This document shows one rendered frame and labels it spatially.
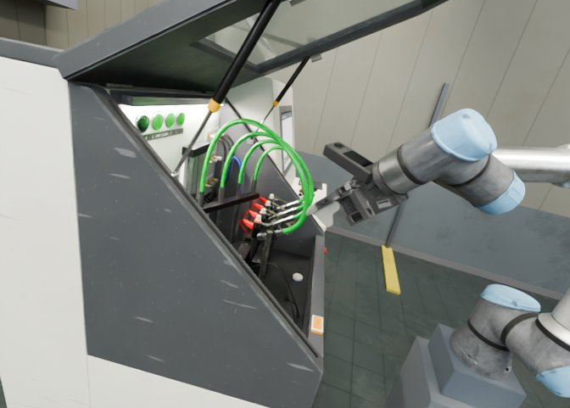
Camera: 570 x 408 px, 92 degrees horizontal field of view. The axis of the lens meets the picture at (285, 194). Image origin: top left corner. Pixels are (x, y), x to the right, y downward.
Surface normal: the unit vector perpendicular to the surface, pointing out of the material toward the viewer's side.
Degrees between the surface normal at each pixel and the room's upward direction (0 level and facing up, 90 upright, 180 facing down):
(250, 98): 90
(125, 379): 90
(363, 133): 90
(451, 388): 90
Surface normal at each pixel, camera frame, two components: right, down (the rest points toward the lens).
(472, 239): -0.26, 0.28
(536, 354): -0.97, -0.17
